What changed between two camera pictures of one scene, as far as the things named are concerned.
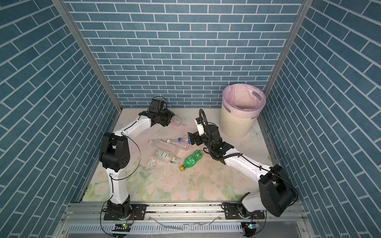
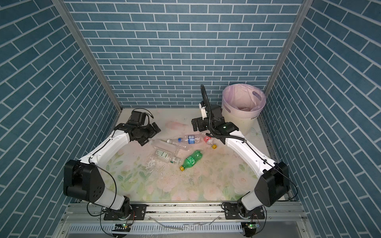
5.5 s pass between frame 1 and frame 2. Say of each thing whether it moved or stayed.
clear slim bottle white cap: stayed
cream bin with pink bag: stayed
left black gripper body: moved
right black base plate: stayed
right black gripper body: moved
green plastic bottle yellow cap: stayed
